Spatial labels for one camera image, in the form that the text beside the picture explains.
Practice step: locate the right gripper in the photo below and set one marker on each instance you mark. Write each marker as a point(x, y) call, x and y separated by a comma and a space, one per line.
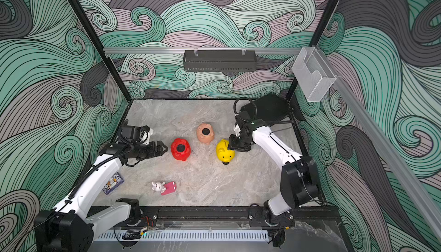
point(232, 143)

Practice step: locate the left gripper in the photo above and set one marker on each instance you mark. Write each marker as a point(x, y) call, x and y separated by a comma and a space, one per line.
point(153, 153)

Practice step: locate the yellow piggy bank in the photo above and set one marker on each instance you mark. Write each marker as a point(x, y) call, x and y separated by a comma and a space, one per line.
point(224, 154)

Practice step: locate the black plug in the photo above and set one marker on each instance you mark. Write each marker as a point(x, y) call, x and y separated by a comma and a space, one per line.
point(181, 148)
point(206, 131)

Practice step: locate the red piggy bank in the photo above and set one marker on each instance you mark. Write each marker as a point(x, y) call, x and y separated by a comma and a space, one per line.
point(183, 156)

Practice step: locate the peach piggy bank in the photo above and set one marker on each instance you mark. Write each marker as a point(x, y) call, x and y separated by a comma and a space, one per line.
point(205, 139)

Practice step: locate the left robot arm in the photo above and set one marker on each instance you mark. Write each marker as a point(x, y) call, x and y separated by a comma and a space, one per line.
point(68, 227)

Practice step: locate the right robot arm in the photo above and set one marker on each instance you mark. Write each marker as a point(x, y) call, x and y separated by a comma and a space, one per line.
point(299, 181)

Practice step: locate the white bunny on pink base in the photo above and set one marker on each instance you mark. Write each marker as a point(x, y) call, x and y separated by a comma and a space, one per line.
point(164, 188)

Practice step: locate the black square plate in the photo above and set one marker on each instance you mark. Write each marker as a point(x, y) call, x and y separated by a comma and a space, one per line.
point(270, 108)

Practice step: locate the small blue card box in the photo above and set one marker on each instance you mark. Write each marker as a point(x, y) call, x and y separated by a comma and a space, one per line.
point(114, 182)

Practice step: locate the white vented strip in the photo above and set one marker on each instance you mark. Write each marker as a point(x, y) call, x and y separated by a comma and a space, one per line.
point(186, 235)

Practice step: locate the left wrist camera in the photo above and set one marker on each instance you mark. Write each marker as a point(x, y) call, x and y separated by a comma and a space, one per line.
point(146, 133)

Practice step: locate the aluminium back rail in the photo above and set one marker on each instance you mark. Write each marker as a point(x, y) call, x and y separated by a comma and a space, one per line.
point(181, 50)

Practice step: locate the aluminium rail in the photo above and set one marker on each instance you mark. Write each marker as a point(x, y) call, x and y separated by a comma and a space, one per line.
point(350, 88)
point(181, 50)

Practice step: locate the black perforated wall tray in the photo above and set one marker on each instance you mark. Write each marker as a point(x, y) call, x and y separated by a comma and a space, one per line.
point(220, 61)

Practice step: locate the clear plastic wall bin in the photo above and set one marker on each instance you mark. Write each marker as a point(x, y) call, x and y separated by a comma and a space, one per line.
point(313, 73)

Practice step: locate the aluminium right rail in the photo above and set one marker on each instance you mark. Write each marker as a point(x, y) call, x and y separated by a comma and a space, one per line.
point(350, 88)

